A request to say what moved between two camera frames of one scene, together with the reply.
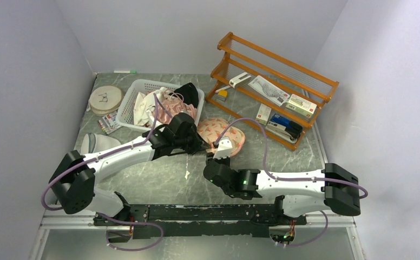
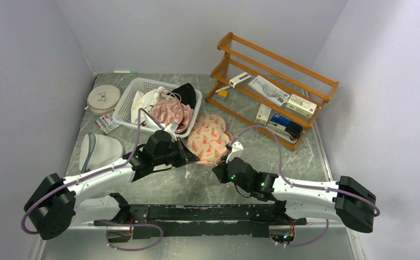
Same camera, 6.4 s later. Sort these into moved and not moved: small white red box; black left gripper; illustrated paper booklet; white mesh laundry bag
Moved: black left gripper
Not moved: small white red box; white mesh laundry bag; illustrated paper booklet
